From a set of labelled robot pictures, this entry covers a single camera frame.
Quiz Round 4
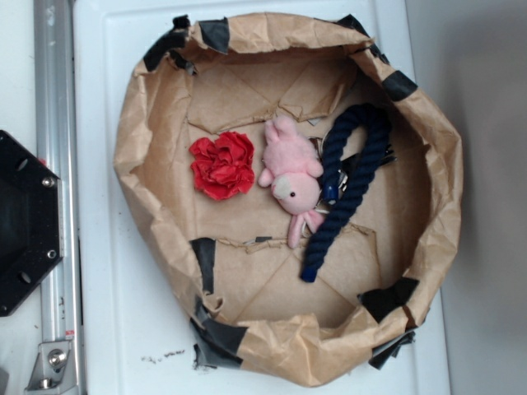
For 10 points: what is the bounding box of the pink plush bunny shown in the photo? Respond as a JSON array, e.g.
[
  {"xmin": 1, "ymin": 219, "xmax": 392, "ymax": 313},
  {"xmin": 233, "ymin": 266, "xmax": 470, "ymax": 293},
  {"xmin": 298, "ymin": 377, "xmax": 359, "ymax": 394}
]
[{"xmin": 258, "ymin": 115, "xmax": 324, "ymax": 249}]

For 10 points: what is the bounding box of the red crumpled paper flower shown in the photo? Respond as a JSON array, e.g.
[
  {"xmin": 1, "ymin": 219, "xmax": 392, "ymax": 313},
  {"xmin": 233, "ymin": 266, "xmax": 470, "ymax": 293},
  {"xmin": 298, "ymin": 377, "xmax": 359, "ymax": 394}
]
[{"xmin": 189, "ymin": 131, "xmax": 255, "ymax": 201}]

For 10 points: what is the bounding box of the brown paper taped bin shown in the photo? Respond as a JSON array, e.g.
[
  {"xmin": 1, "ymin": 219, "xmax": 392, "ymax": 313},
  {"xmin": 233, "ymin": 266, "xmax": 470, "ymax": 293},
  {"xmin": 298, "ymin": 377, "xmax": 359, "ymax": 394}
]
[{"xmin": 114, "ymin": 12, "xmax": 463, "ymax": 387}]

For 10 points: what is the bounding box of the white tray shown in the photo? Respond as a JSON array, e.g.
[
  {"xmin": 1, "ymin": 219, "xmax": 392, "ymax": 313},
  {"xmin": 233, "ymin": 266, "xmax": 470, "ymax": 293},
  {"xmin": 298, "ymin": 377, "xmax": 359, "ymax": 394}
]
[{"xmin": 72, "ymin": 0, "xmax": 452, "ymax": 395}]

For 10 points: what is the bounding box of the metal clip under rope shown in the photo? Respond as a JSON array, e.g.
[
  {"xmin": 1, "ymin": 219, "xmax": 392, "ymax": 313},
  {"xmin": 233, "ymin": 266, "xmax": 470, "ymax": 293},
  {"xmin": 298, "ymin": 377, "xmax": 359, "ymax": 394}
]
[{"xmin": 308, "ymin": 132, "xmax": 397, "ymax": 206}]

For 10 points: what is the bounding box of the dark blue rope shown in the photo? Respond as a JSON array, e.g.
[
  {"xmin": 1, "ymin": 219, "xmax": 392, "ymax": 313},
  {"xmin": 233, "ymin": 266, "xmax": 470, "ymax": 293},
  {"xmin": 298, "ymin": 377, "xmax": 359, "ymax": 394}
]
[{"xmin": 300, "ymin": 102, "xmax": 394, "ymax": 284}]

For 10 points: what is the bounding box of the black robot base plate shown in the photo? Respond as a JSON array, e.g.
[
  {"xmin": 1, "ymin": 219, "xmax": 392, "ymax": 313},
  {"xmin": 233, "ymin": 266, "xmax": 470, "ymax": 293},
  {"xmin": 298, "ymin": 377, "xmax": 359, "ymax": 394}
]
[{"xmin": 1, "ymin": 131, "xmax": 62, "ymax": 317}]

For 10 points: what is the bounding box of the metal corner bracket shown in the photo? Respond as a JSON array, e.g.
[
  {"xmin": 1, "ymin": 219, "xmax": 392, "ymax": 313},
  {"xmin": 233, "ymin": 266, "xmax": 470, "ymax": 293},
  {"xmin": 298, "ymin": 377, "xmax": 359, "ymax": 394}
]
[{"xmin": 24, "ymin": 340, "xmax": 77, "ymax": 394}]

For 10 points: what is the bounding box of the aluminium extrusion rail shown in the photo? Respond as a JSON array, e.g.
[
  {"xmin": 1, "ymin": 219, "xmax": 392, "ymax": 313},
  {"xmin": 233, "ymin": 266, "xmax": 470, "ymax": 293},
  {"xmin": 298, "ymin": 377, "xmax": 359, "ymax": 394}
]
[{"xmin": 34, "ymin": 1, "xmax": 82, "ymax": 342}]

